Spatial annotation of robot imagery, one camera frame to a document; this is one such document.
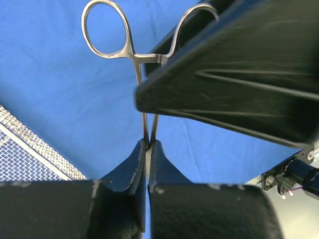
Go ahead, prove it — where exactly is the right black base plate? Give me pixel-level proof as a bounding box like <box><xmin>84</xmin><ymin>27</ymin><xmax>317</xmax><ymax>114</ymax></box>
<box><xmin>260</xmin><ymin>142</ymin><xmax>319</xmax><ymax>200</ymax></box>

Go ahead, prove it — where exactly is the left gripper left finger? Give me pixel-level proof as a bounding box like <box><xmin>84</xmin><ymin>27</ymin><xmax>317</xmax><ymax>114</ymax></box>
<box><xmin>0</xmin><ymin>140</ymin><xmax>146</xmax><ymax>239</ymax></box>

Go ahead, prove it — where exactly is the wire mesh instrument tray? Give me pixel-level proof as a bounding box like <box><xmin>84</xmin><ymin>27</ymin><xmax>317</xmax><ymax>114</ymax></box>
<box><xmin>0</xmin><ymin>107</ymin><xmax>87</xmax><ymax>182</ymax></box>

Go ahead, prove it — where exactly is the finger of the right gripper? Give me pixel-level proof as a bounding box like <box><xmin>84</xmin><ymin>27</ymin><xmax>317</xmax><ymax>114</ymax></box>
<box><xmin>135</xmin><ymin>0</ymin><xmax>319</xmax><ymax>147</ymax></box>
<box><xmin>145</xmin><ymin>0</ymin><xmax>238</xmax><ymax>77</ymax></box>

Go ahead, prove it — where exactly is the blue surgical drape cloth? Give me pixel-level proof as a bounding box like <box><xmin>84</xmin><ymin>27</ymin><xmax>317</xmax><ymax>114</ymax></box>
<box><xmin>0</xmin><ymin>0</ymin><xmax>289</xmax><ymax>184</ymax></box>

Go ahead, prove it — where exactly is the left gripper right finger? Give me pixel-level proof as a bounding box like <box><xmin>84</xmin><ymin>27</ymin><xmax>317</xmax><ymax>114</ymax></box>
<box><xmin>148</xmin><ymin>140</ymin><xmax>283</xmax><ymax>239</ymax></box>

